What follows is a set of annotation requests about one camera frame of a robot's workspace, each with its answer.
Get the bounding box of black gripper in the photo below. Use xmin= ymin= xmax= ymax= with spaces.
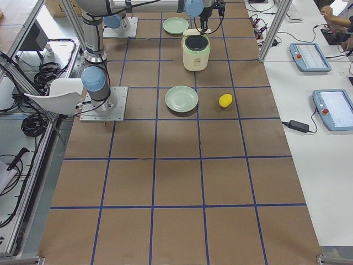
xmin=200 ymin=0 xmax=215 ymax=35

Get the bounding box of cream rice cooker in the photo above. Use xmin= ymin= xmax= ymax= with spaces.
xmin=181 ymin=29 xmax=211 ymax=71

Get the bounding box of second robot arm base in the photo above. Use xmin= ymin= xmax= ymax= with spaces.
xmin=103 ymin=13 xmax=131 ymax=33

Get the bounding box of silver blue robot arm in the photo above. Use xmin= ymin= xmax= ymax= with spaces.
xmin=77 ymin=1 xmax=224 ymax=68

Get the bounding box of person's hand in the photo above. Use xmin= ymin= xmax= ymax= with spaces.
xmin=320 ymin=6 xmax=334 ymax=21

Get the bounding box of green plate far side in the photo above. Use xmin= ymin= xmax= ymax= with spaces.
xmin=163 ymin=17 xmax=189 ymax=35

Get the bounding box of green plate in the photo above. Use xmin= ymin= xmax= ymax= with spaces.
xmin=165 ymin=86 xmax=199 ymax=113
xmin=163 ymin=17 xmax=189 ymax=35

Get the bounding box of green plate near centre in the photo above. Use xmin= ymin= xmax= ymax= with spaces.
xmin=165 ymin=86 xmax=199 ymax=113

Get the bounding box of yellow lemon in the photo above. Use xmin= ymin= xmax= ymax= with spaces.
xmin=218 ymin=93 xmax=233 ymax=108

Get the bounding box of blue teach pendant far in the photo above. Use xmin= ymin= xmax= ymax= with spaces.
xmin=289 ymin=43 xmax=331 ymax=72

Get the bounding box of blue teach pendant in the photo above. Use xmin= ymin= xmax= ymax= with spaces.
xmin=312 ymin=89 xmax=352 ymax=131
xmin=289 ymin=43 xmax=331 ymax=72

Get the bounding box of black power adapter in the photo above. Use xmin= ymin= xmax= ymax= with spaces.
xmin=288 ymin=120 xmax=309 ymax=133

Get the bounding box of blue teach pendant near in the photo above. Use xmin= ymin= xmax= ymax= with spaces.
xmin=312 ymin=89 xmax=352 ymax=131

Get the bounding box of white plastic chair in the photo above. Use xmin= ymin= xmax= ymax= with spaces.
xmin=24 ymin=78 xmax=83 ymax=116

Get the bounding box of aluminium frame post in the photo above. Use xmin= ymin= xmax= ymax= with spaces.
xmin=258 ymin=0 xmax=292 ymax=63

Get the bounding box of black cable bundle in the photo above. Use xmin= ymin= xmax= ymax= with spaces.
xmin=21 ymin=113 xmax=46 ymax=137

